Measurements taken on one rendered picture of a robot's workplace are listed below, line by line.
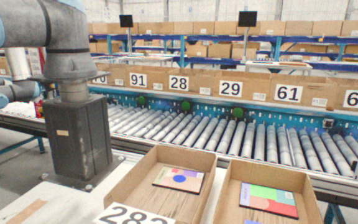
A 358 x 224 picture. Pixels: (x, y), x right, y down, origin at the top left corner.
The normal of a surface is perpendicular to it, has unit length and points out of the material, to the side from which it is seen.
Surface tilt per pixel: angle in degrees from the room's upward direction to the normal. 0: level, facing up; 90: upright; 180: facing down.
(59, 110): 90
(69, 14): 88
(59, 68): 70
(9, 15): 82
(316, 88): 90
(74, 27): 90
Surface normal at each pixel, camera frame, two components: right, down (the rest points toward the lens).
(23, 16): 0.77, 0.01
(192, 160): -0.33, 0.26
